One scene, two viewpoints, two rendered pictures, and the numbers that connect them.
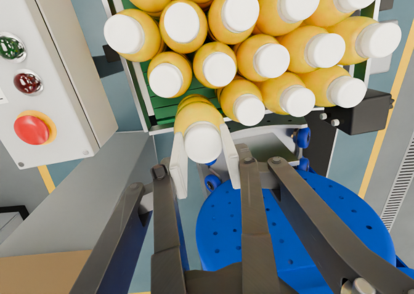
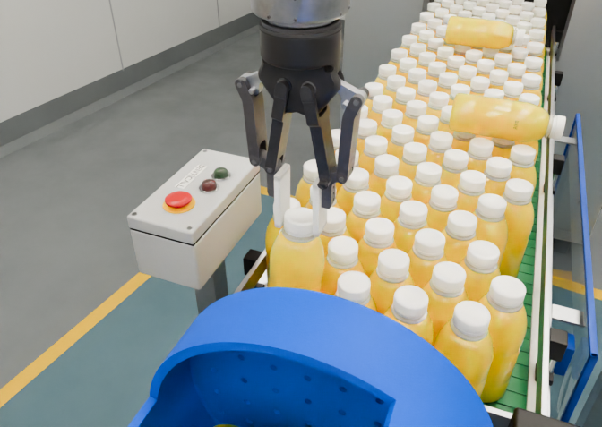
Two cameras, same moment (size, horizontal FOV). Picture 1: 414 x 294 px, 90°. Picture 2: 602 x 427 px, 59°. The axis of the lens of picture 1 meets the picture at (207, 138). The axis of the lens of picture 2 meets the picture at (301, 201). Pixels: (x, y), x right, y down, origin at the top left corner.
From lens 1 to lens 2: 0.60 m
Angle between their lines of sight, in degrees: 78
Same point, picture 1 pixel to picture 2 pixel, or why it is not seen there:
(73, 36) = (245, 214)
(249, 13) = (384, 228)
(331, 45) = (451, 269)
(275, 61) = (394, 258)
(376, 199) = not seen: outside the picture
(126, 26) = (293, 203)
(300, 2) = (428, 237)
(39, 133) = (182, 200)
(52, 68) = (231, 189)
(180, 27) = (330, 216)
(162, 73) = not seen: hidden behind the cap
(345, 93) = (464, 309)
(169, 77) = not seen: hidden behind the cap
